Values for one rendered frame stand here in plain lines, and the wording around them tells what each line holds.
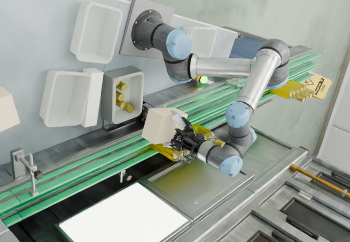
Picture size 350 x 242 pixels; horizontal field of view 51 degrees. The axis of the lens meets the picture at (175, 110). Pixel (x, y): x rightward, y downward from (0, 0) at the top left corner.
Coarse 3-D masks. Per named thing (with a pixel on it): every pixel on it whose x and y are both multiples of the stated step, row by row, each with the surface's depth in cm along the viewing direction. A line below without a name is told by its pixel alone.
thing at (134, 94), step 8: (136, 72) 160; (120, 80) 164; (128, 80) 168; (136, 80) 167; (128, 88) 170; (136, 88) 168; (112, 96) 155; (128, 96) 172; (136, 96) 170; (112, 104) 157; (136, 104) 172; (112, 112) 159; (120, 112) 170; (128, 112) 171; (136, 112) 172; (112, 120) 161; (120, 120) 164
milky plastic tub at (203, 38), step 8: (192, 32) 192; (200, 32) 197; (208, 32) 198; (216, 32) 195; (192, 40) 194; (200, 40) 200; (208, 40) 199; (192, 48) 197; (200, 48) 202; (208, 48) 199; (200, 56) 196; (208, 56) 199
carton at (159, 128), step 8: (152, 112) 141; (160, 112) 141; (168, 112) 145; (152, 120) 141; (160, 120) 138; (168, 120) 142; (144, 128) 144; (152, 128) 141; (160, 128) 140; (168, 128) 144; (144, 136) 144; (152, 136) 141; (160, 136) 142; (168, 136) 146
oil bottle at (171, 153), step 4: (152, 144) 173; (156, 144) 171; (160, 144) 169; (156, 148) 172; (160, 148) 170; (164, 148) 168; (168, 148) 166; (172, 148) 166; (160, 152) 170; (164, 152) 169; (168, 152) 166; (172, 152) 164; (176, 152) 164; (180, 152) 165; (168, 156) 167; (172, 156) 165; (176, 156) 164; (172, 160) 166; (176, 160) 165
